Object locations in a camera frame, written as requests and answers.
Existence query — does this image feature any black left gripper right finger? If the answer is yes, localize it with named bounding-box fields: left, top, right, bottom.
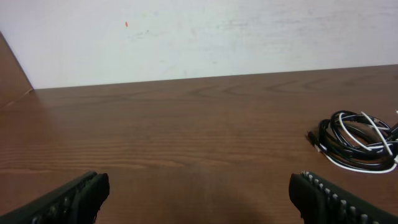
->
left=289, top=171, right=397, bottom=224

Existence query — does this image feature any black USB cable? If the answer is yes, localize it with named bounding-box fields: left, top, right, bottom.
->
left=307, top=110, right=398, bottom=171

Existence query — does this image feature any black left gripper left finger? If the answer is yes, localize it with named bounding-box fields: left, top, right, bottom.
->
left=1, top=171, right=110, bottom=224

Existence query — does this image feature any white USB cable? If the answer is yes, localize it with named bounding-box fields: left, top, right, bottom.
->
left=314, top=109, right=398, bottom=174

